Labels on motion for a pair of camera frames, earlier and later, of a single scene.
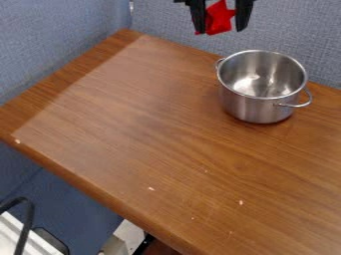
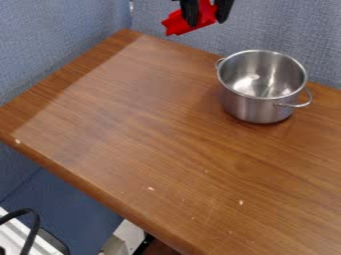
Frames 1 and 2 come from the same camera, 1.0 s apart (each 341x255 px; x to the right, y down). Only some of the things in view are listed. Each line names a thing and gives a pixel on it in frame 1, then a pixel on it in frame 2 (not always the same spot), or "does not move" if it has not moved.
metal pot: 261,86 does not move
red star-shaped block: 217,18 -> 175,24
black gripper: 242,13 -> 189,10
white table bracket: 124,241 does not move
